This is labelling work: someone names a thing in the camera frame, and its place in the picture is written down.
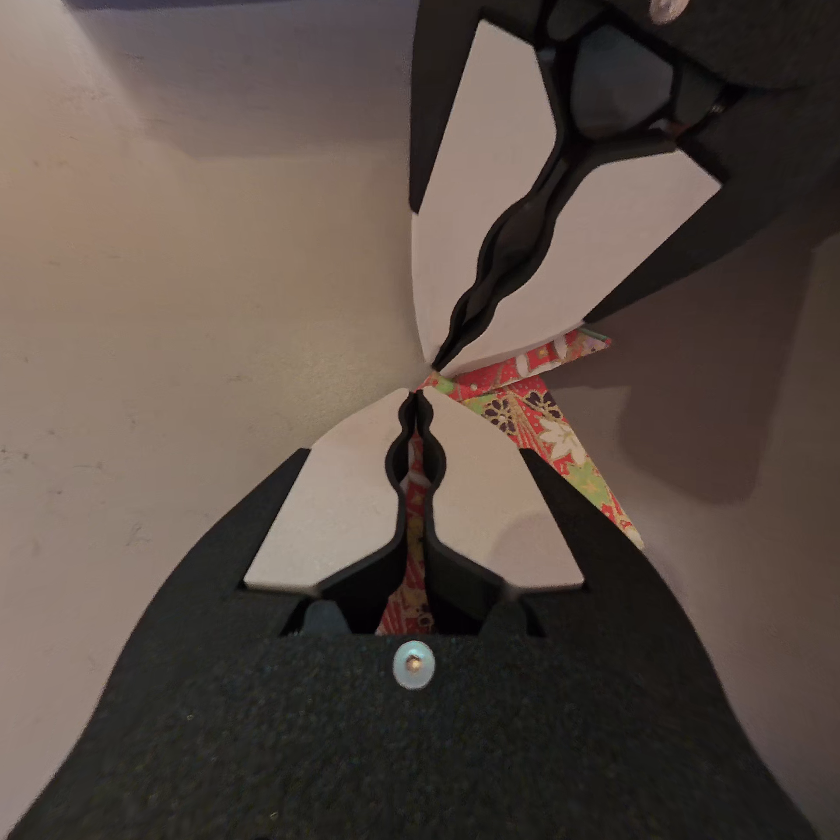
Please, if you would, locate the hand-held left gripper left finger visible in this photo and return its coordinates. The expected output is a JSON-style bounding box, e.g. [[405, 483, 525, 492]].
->
[[243, 387, 417, 634]]

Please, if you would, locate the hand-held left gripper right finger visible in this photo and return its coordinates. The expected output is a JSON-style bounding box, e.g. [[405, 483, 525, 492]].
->
[[422, 387, 586, 635]]

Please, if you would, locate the red floral green-backed origami paper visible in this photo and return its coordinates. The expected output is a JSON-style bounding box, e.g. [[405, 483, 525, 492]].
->
[[374, 327, 645, 635]]

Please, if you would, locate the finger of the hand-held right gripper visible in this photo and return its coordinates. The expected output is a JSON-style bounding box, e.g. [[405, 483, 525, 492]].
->
[[411, 18, 567, 370], [438, 146, 724, 376]]

